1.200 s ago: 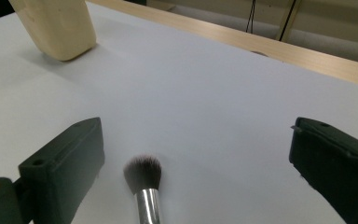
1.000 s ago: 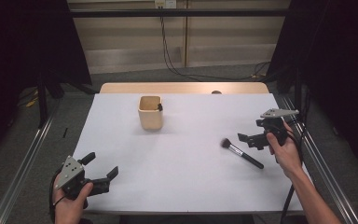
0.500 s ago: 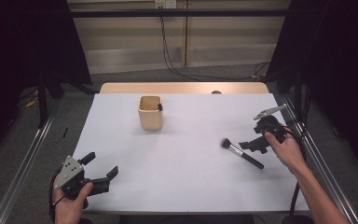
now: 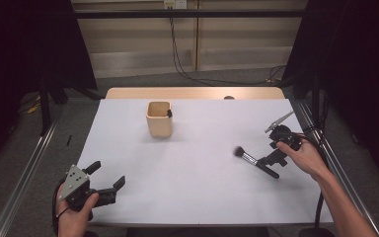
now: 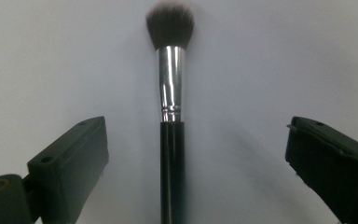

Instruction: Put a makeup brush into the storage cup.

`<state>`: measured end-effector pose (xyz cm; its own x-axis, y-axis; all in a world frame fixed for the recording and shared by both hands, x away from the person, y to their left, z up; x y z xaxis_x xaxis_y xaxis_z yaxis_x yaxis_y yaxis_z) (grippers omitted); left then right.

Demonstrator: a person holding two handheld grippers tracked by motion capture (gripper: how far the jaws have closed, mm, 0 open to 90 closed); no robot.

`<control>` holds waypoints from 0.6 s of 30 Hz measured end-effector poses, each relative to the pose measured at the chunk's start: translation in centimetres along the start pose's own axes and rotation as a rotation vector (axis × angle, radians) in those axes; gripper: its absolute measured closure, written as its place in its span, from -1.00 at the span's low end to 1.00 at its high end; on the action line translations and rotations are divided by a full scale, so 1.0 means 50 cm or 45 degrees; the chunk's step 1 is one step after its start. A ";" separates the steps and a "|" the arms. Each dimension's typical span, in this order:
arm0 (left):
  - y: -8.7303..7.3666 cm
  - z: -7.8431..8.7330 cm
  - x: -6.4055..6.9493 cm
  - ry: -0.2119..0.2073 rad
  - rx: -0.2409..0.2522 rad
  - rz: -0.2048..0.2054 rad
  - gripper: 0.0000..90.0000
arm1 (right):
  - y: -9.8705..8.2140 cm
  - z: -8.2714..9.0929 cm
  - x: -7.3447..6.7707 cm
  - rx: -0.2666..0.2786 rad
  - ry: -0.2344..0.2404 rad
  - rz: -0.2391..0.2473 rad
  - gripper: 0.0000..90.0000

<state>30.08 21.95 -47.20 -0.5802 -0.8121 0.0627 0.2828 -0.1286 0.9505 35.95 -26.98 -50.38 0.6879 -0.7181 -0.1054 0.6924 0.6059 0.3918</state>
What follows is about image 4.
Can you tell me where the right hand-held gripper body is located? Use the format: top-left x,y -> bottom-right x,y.
265,111 -> 304,159

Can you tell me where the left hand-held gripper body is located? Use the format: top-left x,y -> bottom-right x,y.
57,164 -> 118,212

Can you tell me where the fluffy black makeup brush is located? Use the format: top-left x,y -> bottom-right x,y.
233,145 -> 280,180

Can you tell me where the square wooden cup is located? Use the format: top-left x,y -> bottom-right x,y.
145,101 -> 174,138

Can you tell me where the person's right hand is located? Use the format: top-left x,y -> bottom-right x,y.
275,141 -> 331,183

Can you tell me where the person's left hand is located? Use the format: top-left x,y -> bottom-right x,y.
54,192 -> 101,237

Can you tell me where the black metal stand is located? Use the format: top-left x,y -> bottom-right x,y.
38,75 -> 52,136

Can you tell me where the white table sheet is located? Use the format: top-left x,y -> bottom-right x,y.
53,98 -> 344,227

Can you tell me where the black curtain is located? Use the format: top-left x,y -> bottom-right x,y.
0,0 -> 99,176
280,0 -> 379,189

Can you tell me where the aluminium floor rail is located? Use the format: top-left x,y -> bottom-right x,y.
0,102 -> 63,237
294,100 -> 379,237

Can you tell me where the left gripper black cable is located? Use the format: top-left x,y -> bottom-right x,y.
51,179 -> 71,237

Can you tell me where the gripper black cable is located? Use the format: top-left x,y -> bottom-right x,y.
51,179 -> 71,237
294,131 -> 328,230

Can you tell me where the black floor cable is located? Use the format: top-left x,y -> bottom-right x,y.
304,95 -> 330,162

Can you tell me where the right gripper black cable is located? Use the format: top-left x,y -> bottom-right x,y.
294,131 -> 328,230

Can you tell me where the black wall cable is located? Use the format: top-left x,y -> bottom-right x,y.
168,6 -> 287,87

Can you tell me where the black horizontal frame bar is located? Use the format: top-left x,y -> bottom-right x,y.
73,9 -> 307,19

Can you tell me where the white wall outlet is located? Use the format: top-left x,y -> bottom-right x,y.
163,0 -> 188,10

